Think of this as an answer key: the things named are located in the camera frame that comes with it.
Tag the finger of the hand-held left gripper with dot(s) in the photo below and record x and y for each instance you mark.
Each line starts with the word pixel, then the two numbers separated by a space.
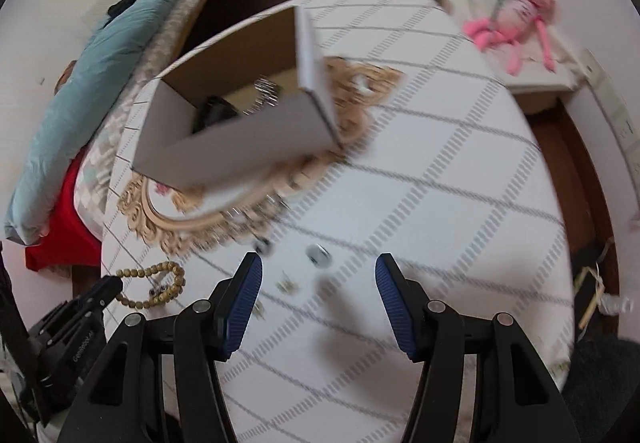
pixel 102 292

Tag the silver hair clips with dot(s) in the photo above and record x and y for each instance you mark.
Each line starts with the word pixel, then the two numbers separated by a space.
pixel 265 93

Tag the patterned beige blanket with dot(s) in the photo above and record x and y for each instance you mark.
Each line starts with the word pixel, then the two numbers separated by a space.
pixel 165 38

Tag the small gold earrings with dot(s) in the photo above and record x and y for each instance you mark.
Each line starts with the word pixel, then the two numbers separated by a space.
pixel 288 286

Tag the white wall socket panel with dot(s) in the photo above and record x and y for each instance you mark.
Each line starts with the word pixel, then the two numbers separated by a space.
pixel 617 108

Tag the ornate beige mirror tray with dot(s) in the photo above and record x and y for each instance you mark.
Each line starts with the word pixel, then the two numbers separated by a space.
pixel 165 223

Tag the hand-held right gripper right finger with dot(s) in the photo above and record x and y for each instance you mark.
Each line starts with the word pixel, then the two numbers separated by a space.
pixel 395 308

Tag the white checked tablecloth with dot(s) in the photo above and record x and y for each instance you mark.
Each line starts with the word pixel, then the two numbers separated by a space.
pixel 450 183

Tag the wooden stick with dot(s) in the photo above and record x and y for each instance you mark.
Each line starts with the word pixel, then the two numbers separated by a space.
pixel 592 295

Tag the cardboard box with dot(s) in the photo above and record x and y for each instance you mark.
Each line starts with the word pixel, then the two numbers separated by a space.
pixel 240 153

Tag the clear plastic bottle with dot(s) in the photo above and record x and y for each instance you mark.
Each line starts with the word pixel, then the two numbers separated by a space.
pixel 617 305

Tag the pink plush toy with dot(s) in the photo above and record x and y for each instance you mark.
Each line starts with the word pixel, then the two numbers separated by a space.
pixel 520 8

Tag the dark cloth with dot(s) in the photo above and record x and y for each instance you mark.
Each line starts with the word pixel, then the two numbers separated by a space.
pixel 605 383

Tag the light blue duvet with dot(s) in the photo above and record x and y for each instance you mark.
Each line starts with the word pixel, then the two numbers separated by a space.
pixel 95 68

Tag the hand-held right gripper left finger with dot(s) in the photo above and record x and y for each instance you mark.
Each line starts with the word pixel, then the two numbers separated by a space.
pixel 243 305

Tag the white nightstand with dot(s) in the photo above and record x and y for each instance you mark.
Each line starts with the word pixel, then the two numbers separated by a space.
pixel 530 73

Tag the black pouch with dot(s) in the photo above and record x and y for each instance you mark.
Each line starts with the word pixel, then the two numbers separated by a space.
pixel 215 113

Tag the red cloth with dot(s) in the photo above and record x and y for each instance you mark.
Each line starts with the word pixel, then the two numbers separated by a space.
pixel 55 233

